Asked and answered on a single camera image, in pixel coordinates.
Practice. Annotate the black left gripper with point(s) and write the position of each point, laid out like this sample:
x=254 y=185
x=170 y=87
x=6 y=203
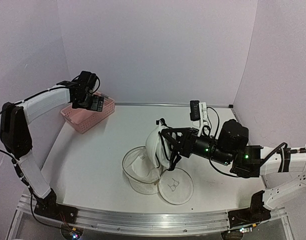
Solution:
x=94 y=106

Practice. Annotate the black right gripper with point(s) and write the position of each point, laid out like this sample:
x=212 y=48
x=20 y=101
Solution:
x=187 y=143

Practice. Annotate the white bra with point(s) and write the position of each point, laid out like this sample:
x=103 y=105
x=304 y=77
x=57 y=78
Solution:
x=157 y=151

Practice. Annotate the pink plastic basket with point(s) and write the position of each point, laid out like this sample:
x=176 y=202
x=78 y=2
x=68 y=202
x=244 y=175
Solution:
x=82 y=120

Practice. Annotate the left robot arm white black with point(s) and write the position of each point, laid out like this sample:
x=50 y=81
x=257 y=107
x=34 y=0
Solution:
x=16 y=117

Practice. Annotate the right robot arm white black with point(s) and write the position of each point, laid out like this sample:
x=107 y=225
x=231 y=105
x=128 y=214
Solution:
x=231 y=148

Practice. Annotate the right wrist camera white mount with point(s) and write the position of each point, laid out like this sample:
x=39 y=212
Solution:
x=198 y=113

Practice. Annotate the aluminium front rail frame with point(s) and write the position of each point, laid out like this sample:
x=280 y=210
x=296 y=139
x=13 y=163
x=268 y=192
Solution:
x=276 y=224

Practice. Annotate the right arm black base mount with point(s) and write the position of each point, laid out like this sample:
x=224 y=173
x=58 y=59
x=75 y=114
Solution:
x=254 y=214

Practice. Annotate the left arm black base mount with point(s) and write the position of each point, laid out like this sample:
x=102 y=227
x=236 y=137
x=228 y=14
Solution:
x=49 y=208

